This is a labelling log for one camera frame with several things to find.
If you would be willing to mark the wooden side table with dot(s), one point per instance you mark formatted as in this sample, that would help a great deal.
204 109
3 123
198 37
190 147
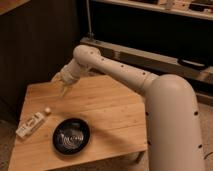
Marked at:
115 115

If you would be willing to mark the black ceramic bowl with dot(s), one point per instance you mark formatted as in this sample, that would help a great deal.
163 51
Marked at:
71 136

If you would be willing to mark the metal shelf rail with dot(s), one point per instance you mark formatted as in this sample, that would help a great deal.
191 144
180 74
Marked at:
149 60

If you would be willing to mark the white bottle with round cap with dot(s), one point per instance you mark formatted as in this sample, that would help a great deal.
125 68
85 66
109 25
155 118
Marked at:
33 123

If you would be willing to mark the black object on rail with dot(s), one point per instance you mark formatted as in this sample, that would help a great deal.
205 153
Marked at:
193 65

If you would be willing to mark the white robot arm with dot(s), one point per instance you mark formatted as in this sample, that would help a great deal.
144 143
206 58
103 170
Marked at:
174 135

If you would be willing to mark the upper wooden shelf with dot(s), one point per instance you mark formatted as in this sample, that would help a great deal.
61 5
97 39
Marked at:
177 7

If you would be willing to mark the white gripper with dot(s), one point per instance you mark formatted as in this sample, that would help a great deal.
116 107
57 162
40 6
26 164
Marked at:
69 75

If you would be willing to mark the vertical metal pole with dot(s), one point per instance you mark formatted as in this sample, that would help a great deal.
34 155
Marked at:
90 31

